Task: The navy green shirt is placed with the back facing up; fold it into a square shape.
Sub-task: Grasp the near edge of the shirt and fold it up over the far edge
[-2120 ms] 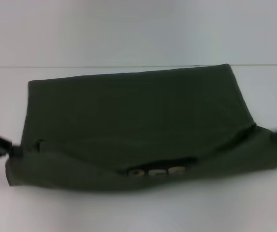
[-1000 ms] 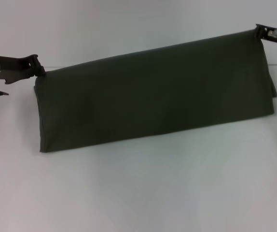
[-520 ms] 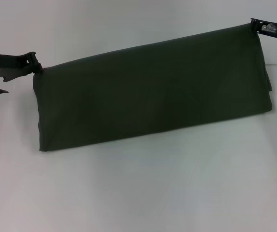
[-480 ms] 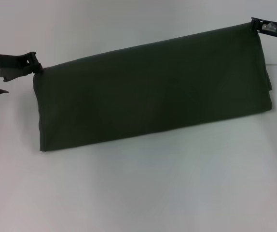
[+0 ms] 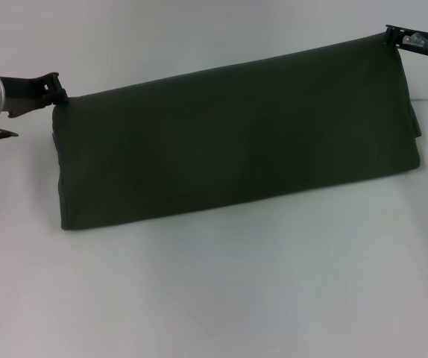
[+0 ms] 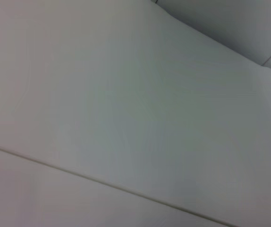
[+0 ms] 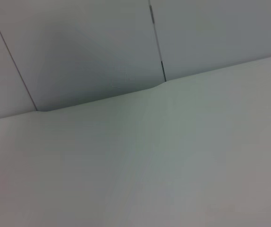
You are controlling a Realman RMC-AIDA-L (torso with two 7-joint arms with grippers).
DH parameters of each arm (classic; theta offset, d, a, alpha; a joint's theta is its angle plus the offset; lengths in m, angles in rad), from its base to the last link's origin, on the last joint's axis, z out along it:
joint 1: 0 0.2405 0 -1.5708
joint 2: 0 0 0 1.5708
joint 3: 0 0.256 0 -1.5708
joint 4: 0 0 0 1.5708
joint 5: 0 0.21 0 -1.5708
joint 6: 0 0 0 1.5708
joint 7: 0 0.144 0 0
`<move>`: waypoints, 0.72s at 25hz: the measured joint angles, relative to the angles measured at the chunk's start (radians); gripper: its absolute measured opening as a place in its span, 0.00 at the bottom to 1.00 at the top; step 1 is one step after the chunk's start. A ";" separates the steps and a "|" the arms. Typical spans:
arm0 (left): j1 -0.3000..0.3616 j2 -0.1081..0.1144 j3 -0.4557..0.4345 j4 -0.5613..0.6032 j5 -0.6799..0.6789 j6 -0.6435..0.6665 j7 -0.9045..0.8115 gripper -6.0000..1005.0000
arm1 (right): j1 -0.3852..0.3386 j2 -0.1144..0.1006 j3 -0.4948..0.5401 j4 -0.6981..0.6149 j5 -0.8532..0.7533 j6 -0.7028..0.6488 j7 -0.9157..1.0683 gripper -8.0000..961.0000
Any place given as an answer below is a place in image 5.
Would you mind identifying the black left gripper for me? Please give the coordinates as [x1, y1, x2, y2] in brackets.
[0, 72, 69, 119]

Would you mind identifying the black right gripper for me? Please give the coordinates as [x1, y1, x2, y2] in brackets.
[384, 25, 428, 56]

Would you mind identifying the dark green shirt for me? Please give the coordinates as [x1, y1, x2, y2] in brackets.
[51, 32, 424, 231]

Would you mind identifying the clear plastic cable plug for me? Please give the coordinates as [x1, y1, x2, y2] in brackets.
[402, 32, 428, 48]

